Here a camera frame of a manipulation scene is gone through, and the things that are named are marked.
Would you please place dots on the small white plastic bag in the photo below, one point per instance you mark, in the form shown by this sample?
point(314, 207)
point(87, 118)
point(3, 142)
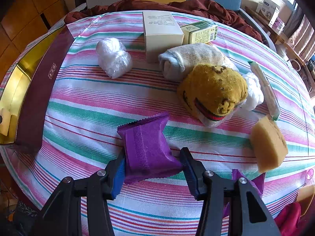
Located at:
point(255, 95)

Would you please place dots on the green tea box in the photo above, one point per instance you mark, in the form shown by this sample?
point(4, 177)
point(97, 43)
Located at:
point(199, 32)

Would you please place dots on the dark red blanket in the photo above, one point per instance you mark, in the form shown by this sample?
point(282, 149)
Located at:
point(204, 8)

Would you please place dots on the purple snack packet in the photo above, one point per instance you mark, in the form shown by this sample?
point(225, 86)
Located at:
point(147, 152)

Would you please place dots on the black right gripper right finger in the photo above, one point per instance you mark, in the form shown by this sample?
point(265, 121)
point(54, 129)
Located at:
point(248, 213)

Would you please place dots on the pink patterned curtain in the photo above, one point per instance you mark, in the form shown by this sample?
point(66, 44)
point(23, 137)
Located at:
point(302, 40)

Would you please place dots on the yellow sponge block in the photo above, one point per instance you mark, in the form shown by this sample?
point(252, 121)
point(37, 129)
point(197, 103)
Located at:
point(268, 144)

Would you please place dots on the green white snack packet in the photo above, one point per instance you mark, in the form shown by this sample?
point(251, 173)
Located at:
point(269, 95)

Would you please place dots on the clear plastic bag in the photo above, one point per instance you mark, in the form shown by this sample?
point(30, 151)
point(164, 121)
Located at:
point(113, 57)

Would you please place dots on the wooden wardrobe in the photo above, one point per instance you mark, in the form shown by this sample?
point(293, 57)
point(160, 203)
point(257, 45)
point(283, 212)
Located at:
point(23, 21)

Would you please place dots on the striped tablecloth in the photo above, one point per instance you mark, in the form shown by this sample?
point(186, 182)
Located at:
point(107, 142)

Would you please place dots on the white carton on shelf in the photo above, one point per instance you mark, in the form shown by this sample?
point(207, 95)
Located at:
point(269, 10)

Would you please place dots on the white cardboard box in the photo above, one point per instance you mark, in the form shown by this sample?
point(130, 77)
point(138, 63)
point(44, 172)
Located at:
point(161, 32)

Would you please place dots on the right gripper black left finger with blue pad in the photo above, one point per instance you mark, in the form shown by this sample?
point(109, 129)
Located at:
point(61, 214)

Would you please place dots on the red cloth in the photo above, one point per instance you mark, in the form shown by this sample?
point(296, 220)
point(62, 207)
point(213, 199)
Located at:
point(290, 219)

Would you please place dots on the grey white sock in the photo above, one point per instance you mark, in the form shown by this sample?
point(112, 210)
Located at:
point(176, 63)

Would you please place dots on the gold tin box maroon side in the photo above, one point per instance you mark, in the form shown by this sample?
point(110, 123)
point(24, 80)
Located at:
point(27, 86)

